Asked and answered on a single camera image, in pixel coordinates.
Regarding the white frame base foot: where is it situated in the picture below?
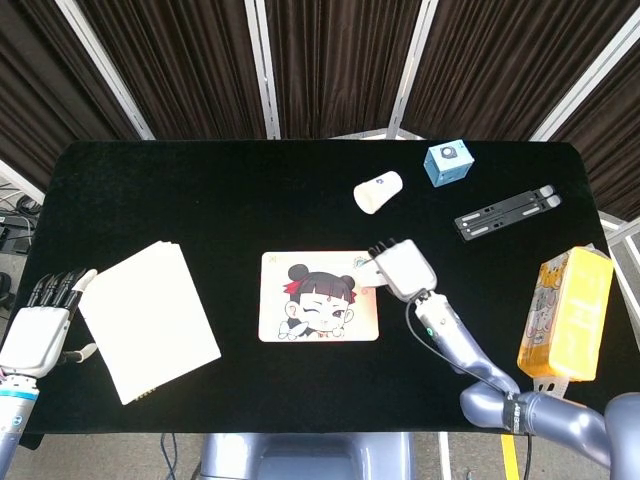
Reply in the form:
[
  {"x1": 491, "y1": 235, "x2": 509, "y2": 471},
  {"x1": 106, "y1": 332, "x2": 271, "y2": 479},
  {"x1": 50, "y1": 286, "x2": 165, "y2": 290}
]
[{"x1": 327, "y1": 128, "x2": 426, "y2": 142}]

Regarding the white paper stack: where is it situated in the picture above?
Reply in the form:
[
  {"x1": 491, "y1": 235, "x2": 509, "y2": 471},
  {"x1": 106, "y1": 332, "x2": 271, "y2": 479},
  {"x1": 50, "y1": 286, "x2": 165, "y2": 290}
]
[{"x1": 76, "y1": 240, "x2": 223, "y2": 406}]

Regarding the white paper cup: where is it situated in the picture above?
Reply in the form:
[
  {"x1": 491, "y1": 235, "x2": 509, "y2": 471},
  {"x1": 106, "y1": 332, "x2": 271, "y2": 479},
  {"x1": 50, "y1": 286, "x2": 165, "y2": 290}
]
[{"x1": 352, "y1": 170, "x2": 404, "y2": 216}]

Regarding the black folding laptop stand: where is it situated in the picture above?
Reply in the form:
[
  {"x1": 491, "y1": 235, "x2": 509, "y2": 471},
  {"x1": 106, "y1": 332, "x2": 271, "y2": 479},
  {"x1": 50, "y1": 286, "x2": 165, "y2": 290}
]
[{"x1": 453, "y1": 184, "x2": 564, "y2": 244}]

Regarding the black velvet tablecloth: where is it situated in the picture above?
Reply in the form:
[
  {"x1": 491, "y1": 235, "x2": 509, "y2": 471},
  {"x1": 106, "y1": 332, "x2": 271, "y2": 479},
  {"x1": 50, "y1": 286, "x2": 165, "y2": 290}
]
[{"x1": 22, "y1": 139, "x2": 640, "y2": 436}]

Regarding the white frame side rail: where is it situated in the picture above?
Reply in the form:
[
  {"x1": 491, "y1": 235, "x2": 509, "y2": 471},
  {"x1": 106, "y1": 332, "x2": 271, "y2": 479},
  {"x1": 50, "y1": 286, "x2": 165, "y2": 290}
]
[
  {"x1": 597, "y1": 209, "x2": 640, "y2": 301},
  {"x1": 0, "y1": 159, "x2": 47, "y2": 205}
]

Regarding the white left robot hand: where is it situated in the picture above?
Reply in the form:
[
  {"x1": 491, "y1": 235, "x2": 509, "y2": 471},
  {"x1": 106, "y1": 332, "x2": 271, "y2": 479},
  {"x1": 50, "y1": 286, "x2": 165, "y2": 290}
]
[{"x1": 0, "y1": 268, "x2": 99, "y2": 379}]

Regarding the blue cube box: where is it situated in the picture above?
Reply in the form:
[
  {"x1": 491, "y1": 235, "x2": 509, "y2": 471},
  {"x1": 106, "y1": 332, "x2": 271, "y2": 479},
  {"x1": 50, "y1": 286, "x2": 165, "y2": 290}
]
[{"x1": 423, "y1": 141, "x2": 475, "y2": 189}]

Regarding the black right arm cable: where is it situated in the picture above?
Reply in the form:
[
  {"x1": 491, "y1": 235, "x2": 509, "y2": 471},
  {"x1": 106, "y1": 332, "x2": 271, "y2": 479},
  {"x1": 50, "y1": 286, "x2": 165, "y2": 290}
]
[{"x1": 405, "y1": 292, "x2": 516, "y2": 396}]

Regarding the grey robot torso base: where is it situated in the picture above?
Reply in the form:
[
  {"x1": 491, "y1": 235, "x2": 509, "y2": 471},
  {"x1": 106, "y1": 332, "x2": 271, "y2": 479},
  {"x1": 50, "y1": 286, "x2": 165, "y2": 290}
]
[{"x1": 198, "y1": 432, "x2": 416, "y2": 480}]

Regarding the cartoon girl mouse pad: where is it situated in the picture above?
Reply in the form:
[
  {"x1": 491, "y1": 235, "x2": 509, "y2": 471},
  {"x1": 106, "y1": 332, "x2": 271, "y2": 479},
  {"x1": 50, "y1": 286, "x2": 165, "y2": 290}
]
[{"x1": 257, "y1": 250, "x2": 380, "y2": 344}]

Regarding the blue floor cable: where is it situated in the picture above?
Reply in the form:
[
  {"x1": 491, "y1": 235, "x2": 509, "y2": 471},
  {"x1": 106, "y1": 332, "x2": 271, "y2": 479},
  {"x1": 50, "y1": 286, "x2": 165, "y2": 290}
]
[{"x1": 158, "y1": 432, "x2": 180, "y2": 480}]

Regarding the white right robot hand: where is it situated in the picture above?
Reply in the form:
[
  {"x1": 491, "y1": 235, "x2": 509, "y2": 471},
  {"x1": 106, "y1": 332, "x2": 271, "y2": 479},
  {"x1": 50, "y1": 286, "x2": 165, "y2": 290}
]
[{"x1": 368, "y1": 238, "x2": 437, "y2": 303}]

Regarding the yellow tissue pack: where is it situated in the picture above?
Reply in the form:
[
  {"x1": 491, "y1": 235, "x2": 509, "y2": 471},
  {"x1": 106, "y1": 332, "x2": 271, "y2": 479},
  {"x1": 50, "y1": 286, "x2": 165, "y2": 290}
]
[{"x1": 516, "y1": 244, "x2": 615, "y2": 401}]

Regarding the black equipment with cables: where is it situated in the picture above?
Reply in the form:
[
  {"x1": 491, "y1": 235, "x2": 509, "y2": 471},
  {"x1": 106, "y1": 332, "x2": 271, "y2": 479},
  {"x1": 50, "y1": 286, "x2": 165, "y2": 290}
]
[{"x1": 0, "y1": 184, "x2": 44, "y2": 311}]

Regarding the white frame post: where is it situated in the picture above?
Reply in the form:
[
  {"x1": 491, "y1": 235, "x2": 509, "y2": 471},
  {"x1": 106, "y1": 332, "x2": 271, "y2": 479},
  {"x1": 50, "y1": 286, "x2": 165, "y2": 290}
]
[
  {"x1": 528, "y1": 7, "x2": 640, "y2": 142},
  {"x1": 243, "y1": 0, "x2": 281, "y2": 140},
  {"x1": 53, "y1": 0, "x2": 155, "y2": 141},
  {"x1": 386, "y1": 0, "x2": 440, "y2": 141}
]

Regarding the dark brown curtain panel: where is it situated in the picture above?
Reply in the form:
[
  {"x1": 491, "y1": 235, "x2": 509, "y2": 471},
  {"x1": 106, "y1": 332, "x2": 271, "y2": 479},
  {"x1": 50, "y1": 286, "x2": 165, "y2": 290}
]
[
  {"x1": 0, "y1": 0, "x2": 141, "y2": 191},
  {"x1": 264, "y1": 0, "x2": 426, "y2": 140},
  {"x1": 549, "y1": 39, "x2": 640, "y2": 221},
  {"x1": 402, "y1": 0, "x2": 640, "y2": 142},
  {"x1": 74, "y1": 0, "x2": 266, "y2": 141}
]

